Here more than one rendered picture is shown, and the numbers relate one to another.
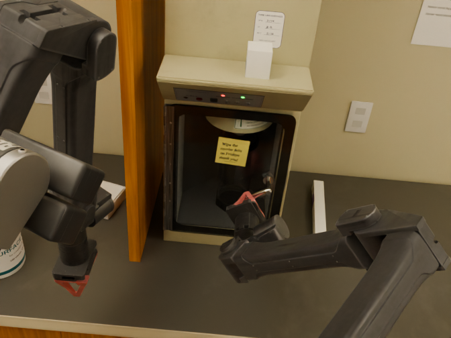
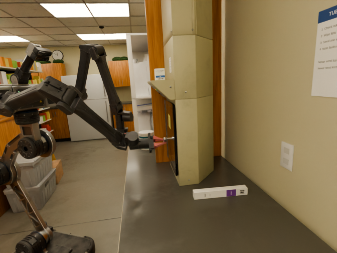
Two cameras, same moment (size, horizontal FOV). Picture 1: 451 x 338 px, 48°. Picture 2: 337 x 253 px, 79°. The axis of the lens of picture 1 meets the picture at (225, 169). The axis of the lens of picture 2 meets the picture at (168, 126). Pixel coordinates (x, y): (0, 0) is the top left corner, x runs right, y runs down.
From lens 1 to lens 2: 1.53 m
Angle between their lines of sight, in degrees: 76
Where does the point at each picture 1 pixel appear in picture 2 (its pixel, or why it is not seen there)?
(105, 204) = (127, 115)
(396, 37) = (302, 91)
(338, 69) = (274, 116)
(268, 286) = (154, 187)
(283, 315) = (138, 193)
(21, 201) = (30, 49)
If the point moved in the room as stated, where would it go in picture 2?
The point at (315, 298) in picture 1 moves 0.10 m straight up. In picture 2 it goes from (151, 200) to (150, 181)
